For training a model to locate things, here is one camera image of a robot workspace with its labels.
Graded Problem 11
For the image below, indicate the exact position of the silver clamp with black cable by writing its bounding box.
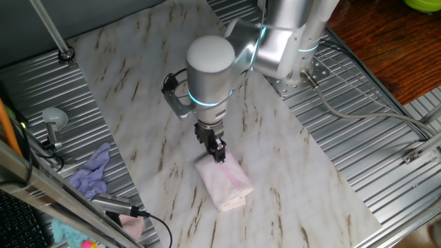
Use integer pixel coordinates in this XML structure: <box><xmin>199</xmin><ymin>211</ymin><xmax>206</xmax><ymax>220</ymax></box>
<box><xmin>41</xmin><ymin>121</ymin><xmax>66</xmax><ymax>163</ymax></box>

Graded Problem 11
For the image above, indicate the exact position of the purple towel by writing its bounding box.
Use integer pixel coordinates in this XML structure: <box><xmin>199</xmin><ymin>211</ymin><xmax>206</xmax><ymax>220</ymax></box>
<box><xmin>68</xmin><ymin>142</ymin><xmax>112</xmax><ymax>200</ymax></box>

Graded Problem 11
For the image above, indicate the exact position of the brown wooden desk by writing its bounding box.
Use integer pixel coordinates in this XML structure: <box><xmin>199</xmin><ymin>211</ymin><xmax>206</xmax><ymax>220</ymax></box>
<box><xmin>326</xmin><ymin>0</ymin><xmax>441</xmax><ymax>107</ymax></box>

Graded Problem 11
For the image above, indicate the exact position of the orange stick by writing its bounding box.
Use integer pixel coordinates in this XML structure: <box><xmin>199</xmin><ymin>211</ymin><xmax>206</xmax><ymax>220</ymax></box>
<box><xmin>0</xmin><ymin>97</ymin><xmax>23</xmax><ymax>158</ymax></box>

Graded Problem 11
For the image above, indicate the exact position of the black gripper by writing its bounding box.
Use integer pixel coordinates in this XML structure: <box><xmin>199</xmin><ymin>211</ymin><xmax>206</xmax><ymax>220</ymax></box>
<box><xmin>193</xmin><ymin>121</ymin><xmax>228</xmax><ymax>164</ymax></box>

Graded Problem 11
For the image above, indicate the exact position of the aluminium pole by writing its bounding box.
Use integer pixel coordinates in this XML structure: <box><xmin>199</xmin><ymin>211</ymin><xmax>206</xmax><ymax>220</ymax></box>
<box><xmin>28</xmin><ymin>0</ymin><xmax>76</xmax><ymax>65</ymax></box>

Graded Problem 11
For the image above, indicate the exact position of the pink plush cloth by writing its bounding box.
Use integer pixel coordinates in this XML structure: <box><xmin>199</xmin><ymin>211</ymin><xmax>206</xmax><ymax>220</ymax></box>
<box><xmin>118</xmin><ymin>213</ymin><xmax>145</xmax><ymax>242</ymax></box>

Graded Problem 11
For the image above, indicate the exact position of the green watering can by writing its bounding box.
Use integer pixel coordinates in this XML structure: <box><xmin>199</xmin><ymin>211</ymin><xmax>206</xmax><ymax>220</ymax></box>
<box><xmin>403</xmin><ymin>0</ymin><xmax>441</xmax><ymax>13</ymax></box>

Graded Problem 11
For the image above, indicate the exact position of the teal fluffy towel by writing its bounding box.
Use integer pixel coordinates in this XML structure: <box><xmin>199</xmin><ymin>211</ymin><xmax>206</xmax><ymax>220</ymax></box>
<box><xmin>50</xmin><ymin>218</ymin><xmax>91</xmax><ymax>248</ymax></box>

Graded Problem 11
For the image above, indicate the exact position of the black keyboard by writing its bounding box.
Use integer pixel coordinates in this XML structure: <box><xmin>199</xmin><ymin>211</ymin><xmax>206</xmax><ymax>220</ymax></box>
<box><xmin>0</xmin><ymin>189</ymin><xmax>50</xmax><ymax>248</ymax></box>

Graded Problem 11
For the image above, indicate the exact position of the silver camera bracket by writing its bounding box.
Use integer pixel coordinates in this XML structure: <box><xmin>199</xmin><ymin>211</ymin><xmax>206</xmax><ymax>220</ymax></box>
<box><xmin>163</xmin><ymin>88</ymin><xmax>198</xmax><ymax>121</ymax></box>

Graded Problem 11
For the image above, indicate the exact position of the metal corner bracket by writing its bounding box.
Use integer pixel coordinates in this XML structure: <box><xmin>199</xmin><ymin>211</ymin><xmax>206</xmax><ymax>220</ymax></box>
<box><xmin>402</xmin><ymin>149</ymin><xmax>422</xmax><ymax>165</ymax></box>

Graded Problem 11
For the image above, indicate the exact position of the aluminium frame beam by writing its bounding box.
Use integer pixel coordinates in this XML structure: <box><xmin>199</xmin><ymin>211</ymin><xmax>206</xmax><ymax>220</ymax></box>
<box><xmin>0</xmin><ymin>137</ymin><xmax>145</xmax><ymax>248</ymax></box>

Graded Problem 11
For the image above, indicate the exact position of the grey base cable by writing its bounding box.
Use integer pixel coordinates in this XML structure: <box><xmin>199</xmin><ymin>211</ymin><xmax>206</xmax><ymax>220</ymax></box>
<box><xmin>300</xmin><ymin>68</ymin><xmax>437</xmax><ymax>137</ymax></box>

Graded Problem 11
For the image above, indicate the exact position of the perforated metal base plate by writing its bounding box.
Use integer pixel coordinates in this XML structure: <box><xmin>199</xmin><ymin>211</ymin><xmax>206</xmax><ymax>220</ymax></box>
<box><xmin>267</xmin><ymin>59</ymin><xmax>331</xmax><ymax>100</ymax></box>

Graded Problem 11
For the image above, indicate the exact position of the black shaver cable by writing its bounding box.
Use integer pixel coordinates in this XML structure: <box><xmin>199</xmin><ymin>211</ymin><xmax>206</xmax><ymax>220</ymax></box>
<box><xmin>136</xmin><ymin>209</ymin><xmax>174</xmax><ymax>248</ymax></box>

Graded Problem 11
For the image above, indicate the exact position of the marble patterned mat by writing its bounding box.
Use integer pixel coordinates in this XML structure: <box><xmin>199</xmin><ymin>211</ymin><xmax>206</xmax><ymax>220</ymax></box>
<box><xmin>67</xmin><ymin>0</ymin><xmax>382</xmax><ymax>248</ymax></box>

